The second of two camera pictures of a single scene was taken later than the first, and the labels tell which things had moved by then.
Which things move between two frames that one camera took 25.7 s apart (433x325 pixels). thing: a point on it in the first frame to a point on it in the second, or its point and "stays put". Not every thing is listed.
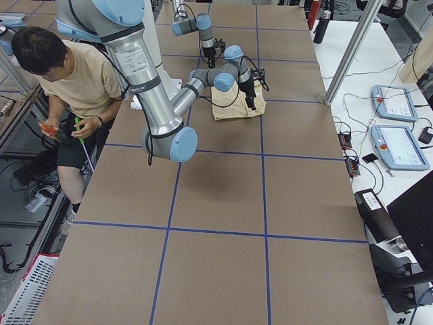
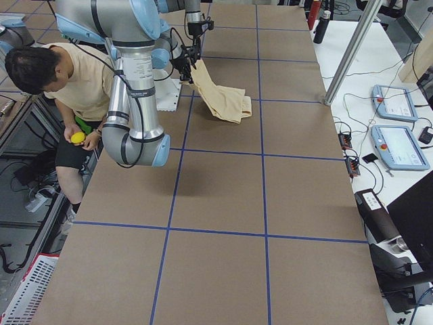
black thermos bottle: x=322 y=27 stays put
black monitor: x=413 y=212 stays put
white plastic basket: x=29 y=299 stays put
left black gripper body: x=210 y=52 to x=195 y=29
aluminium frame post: x=368 y=18 stays put
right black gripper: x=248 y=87 to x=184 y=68
